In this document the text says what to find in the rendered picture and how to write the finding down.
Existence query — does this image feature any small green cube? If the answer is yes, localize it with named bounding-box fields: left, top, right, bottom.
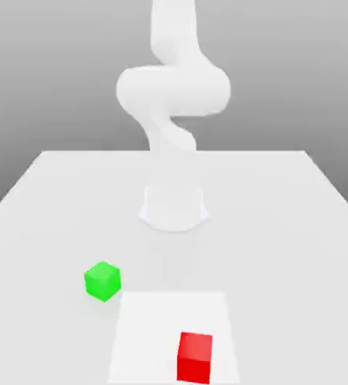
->
left=83, top=260, right=123, bottom=303

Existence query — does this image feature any small red cube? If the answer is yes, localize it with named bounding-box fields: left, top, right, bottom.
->
left=176, top=331, right=214, bottom=385

